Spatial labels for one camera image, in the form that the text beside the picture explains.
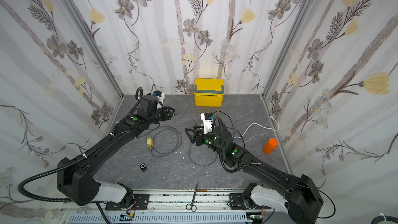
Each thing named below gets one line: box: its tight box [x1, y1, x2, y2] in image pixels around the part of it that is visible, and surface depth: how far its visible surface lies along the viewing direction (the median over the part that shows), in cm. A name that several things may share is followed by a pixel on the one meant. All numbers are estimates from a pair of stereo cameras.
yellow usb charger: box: [146, 136, 154, 149], surface depth 94 cm
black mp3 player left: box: [139, 162, 148, 172], surface depth 86 cm
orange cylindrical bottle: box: [262, 137, 279, 155], surface depth 86 cm
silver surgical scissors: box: [77, 202, 92, 215], surface depth 73 cm
